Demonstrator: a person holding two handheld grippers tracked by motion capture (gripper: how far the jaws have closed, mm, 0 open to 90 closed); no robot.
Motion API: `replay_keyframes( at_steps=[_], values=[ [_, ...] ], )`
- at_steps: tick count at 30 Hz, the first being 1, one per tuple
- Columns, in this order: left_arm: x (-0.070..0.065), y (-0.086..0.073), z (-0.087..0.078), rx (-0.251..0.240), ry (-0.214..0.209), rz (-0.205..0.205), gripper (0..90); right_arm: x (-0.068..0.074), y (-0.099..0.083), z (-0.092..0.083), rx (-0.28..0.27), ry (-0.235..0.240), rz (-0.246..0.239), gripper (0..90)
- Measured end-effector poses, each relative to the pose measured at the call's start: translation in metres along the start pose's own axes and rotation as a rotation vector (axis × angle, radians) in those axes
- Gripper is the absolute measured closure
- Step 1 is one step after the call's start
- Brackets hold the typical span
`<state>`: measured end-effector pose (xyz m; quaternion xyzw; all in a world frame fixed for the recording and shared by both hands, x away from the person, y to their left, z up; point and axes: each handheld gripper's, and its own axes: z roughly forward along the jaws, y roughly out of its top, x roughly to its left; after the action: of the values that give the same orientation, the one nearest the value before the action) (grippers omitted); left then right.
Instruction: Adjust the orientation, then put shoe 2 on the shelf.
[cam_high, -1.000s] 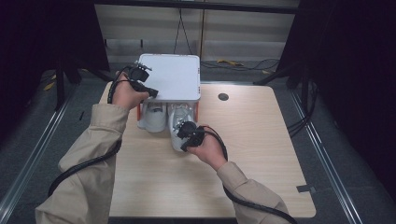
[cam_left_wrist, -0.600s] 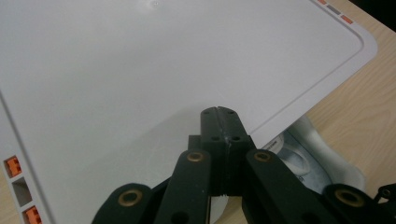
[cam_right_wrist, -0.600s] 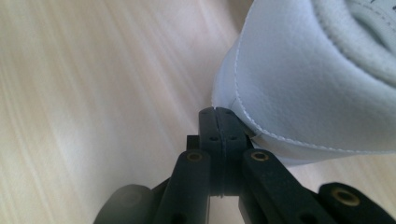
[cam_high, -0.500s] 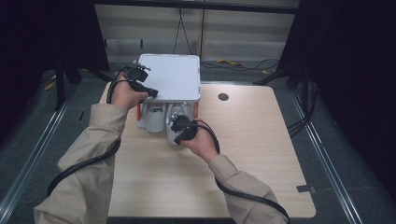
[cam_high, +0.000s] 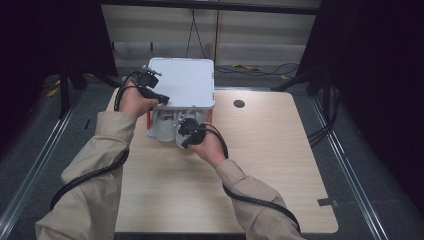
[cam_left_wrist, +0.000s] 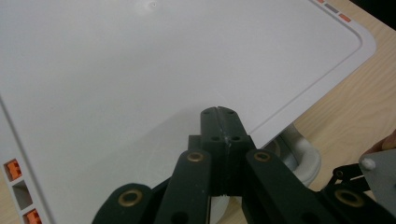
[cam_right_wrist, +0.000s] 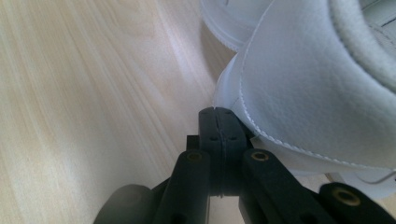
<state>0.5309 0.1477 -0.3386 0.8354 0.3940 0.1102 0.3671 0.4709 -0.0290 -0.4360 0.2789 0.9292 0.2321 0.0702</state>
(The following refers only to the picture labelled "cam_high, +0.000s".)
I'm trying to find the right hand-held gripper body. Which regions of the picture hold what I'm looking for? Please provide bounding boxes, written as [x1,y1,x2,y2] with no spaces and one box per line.
[172,105,208,146]

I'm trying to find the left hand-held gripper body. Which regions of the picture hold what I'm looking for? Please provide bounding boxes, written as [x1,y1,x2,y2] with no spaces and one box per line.
[135,65,163,98]

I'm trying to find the white shoe rack orange posts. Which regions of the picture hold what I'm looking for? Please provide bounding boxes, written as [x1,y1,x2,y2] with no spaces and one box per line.
[137,57,216,141]

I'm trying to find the person's right hand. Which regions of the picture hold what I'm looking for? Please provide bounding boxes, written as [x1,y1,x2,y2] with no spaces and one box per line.
[187,127,228,170]

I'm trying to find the person's left hand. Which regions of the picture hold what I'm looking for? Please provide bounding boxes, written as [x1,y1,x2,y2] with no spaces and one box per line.
[118,75,160,119]

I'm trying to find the yellow tape piece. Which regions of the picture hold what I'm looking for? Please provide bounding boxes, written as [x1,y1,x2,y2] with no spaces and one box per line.
[45,79,62,98]
[231,62,262,72]

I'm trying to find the black stand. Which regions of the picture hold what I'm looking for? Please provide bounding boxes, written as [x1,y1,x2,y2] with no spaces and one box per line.
[58,61,118,120]

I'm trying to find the grey tape strip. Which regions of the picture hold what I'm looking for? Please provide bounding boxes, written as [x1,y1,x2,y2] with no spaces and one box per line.
[316,197,339,208]

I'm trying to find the thin black hanging cable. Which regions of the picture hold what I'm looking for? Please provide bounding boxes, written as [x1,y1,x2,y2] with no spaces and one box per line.
[185,8,208,60]

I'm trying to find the black floor cables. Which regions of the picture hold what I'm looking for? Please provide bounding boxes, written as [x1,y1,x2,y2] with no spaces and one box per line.
[214,62,301,78]

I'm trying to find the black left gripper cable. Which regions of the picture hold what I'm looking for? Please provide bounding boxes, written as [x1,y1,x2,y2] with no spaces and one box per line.
[49,70,142,212]

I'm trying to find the black cable bundle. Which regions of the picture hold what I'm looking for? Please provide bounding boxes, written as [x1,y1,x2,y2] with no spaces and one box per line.
[306,83,342,148]

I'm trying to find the metal floor rail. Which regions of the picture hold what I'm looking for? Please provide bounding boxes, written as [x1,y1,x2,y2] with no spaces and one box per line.
[0,89,84,232]
[309,96,390,240]

